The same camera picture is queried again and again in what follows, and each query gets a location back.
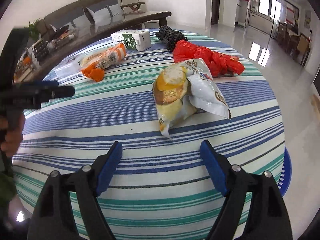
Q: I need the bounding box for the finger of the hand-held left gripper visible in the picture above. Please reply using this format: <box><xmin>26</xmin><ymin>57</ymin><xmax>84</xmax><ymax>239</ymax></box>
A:
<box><xmin>24</xmin><ymin>80</ymin><xmax>75</xmax><ymax>102</ymax></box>
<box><xmin>0</xmin><ymin>27</ymin><xmax>30</xmax><ymax>93</ymax></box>

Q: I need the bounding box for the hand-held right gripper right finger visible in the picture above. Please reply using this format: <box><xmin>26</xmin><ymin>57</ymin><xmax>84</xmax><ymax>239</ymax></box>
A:
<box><xmin>199</xmin><ymin>140</ymin><xmax>293</xmax><ymax>240</ymax></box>

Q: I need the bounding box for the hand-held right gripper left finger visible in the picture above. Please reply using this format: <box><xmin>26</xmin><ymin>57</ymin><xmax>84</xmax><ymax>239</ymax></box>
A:
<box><xmin>26</xmin><ymin>141</ymin><xmax>123</xmax><ymax>240</ymax></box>

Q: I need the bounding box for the blue plastic waste basket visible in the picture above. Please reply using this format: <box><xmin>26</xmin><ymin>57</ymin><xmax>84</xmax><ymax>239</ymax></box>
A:
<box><xmin>276</xmin><ymin>146</ymin><xmax>292</xmax><ymax>197</ymax></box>

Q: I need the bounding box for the orange cream snack wrapper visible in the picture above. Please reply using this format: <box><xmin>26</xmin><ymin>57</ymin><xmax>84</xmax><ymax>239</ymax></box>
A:
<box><xmin>79</xmin><ymin>42</ymin><xmax>127</xmax><ymax>82</ymax></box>

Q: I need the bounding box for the white yellow snack bag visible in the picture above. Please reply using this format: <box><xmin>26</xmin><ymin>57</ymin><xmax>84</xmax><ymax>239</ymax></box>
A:
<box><xmin>152</xmin><ymin>58</ymin><xmax>232</xmax><ymax>140</ymax></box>

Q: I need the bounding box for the green white milk carton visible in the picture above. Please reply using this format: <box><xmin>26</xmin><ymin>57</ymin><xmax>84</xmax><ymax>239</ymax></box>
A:
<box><xmin>111</xmin><ymin>29</ymin><xmax>152</xmax><ymax>52</ymax></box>

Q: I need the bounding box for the red plastic bag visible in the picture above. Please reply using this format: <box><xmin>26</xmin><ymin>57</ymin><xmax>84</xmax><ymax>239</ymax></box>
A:
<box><xmin>172</xmin><ymin>40</ymin><xmax>245</xmax><ymax>78</ymax></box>

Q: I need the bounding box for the black foam net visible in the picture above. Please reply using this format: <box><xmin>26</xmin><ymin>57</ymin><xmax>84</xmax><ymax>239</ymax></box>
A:
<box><xmin>164</xmin><ymin>31</ymin><xmax>188</xmax><ymax>52</ymax></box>
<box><xmin>155</xmin><ymin>26</ymin><xmax>173</xmax><ymax>41</ymax></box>

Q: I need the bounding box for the person's left hand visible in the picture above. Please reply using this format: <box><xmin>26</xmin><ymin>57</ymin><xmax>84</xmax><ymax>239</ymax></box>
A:
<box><xmin>0</xmin><ymin>116</ymin><xmax>25</xmax><ymax>158</ymax></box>

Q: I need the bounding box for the green potted plant black vase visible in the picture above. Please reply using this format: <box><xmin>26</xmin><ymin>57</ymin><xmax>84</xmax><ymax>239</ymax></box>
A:
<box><xmin>25</xmin><ymin>19</ymin><xmax>49</xmax><ymax>63</ymax></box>

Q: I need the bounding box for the striped tablecloth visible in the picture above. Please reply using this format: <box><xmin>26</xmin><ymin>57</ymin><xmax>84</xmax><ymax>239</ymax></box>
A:
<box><xmin>11</xmin><ymin>29</ymin><xmax>285</xmax><ymax>240</ymax></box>

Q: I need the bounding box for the clear snack tray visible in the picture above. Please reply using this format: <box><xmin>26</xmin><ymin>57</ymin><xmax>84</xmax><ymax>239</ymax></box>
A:
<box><xmin>50</xmin><ymin>25</ymin><xmax>80</xmax><ymax>48</ymax></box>

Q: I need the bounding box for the brown sofa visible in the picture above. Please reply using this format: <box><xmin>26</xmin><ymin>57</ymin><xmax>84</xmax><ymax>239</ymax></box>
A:
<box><xmin>24</xmin><ymin>0</ymin><xmax>145</xmax><ymax>39</ymax></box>

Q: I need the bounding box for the grey white cushion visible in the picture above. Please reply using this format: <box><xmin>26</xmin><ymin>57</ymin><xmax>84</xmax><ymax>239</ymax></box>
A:
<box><xmin>86</xmin><ymin>0</ymin><xmax>124</xmax><ymax>25</ymax></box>

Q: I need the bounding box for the dark glass-top coffee table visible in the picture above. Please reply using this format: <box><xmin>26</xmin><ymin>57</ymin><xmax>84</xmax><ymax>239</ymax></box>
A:
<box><xmin>12</xmin><ymin>11</ymin><xmax>172</xmax><ymax>83</ymax></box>

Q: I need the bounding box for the wooden dining table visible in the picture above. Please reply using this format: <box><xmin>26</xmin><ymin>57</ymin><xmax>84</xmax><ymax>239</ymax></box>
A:
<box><xmin>285</xmin><ymin>27</ymin><xmax>299</xmax><ymax>50</ymax></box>

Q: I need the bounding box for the dark wooden door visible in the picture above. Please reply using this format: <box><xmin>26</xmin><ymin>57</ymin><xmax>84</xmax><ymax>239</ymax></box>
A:
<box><xmin>211</xmin><ymin>0</ymin><xmax>220</xmax><ymax>26</ymax></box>

